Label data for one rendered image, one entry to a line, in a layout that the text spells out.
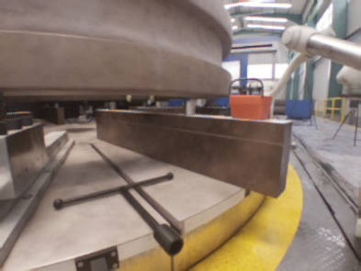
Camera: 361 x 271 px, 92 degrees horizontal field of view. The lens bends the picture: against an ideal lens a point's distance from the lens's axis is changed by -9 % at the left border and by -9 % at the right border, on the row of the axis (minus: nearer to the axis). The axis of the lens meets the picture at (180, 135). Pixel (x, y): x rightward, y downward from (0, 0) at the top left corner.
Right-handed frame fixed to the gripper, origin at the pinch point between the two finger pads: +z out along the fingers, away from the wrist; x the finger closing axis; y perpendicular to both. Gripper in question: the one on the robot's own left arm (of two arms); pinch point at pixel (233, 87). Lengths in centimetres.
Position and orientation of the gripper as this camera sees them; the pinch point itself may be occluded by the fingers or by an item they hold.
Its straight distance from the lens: 187.5
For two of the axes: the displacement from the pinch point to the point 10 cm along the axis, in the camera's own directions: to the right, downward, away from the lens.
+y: 0.0, -9.8, -1.7
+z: -8.6, -0.9, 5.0
